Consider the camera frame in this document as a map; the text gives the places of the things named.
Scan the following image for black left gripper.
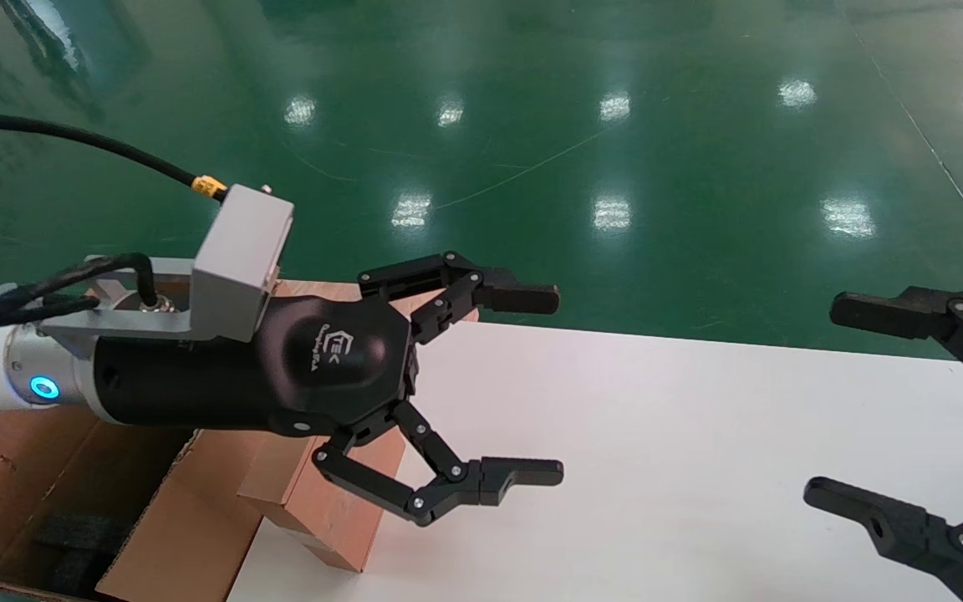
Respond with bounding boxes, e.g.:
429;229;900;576
84;251;564;528

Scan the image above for small cardboard box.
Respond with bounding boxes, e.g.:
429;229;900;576
237;428;405;574

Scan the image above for large open cardboard box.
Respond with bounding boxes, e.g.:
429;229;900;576
0;408;282;602

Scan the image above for wooden pallet board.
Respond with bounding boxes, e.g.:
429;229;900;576
84;280;480;324

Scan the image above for black foam block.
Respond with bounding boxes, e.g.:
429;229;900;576
34;512;136;599

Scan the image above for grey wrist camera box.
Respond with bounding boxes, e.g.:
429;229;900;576
189;184;295;344

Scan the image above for silver camera mount bracket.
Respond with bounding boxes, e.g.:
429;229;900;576
0;255;198;360

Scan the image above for black cable with yellow connector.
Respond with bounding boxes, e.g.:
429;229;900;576
0;113;229;203

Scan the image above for short black looped cable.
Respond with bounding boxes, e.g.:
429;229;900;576
0;253;161;328

